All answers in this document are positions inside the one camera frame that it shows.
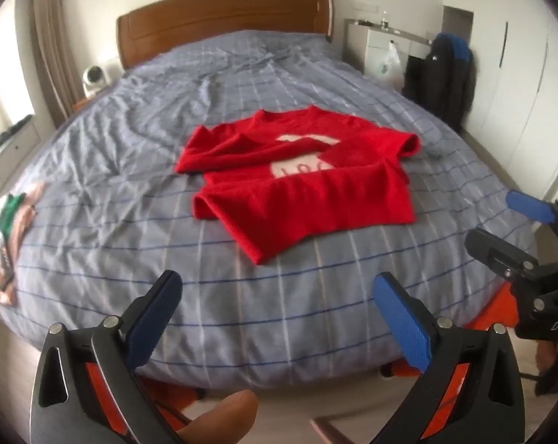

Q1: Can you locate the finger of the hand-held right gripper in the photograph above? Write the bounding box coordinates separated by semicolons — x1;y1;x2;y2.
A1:
505;189;558;260
464;228;541;290

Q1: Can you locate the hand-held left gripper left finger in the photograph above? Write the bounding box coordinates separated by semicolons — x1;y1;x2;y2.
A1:
29;269;184;444

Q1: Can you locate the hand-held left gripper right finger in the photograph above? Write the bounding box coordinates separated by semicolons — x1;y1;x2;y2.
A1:
369;272;527;444

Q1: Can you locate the red t-shirt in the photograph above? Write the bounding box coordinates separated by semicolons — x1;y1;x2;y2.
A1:
174;105;423;266

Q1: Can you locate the person's right hand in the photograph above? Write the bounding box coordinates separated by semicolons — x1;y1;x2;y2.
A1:
535;339;558;380

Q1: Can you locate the white wardrobe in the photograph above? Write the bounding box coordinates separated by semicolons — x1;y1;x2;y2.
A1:
443;4;558;195

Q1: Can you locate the black jacket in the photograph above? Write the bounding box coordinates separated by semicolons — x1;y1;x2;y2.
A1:
401;32;476;132

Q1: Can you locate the green and pink printed garment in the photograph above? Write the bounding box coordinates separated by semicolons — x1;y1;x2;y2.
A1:
0;181;46;306

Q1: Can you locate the blue garment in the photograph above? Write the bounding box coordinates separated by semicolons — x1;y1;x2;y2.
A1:
434;32;475;65

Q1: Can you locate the bed with grey checked sheet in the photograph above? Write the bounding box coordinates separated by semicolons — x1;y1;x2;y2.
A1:
0;29;539;391

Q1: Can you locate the white plastic bag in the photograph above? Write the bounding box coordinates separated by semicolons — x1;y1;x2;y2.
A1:
369;41;402;85

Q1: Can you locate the white desk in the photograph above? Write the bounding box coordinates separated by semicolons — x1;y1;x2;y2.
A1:
344;18;434;88

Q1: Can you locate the small white round fan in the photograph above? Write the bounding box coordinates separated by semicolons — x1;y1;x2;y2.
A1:
82;64;110;98

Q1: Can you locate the beige curtain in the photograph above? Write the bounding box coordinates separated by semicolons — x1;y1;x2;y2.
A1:
29;0;78;128

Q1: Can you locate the wooden headboard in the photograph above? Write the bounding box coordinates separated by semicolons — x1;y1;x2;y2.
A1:
116;0;334;71

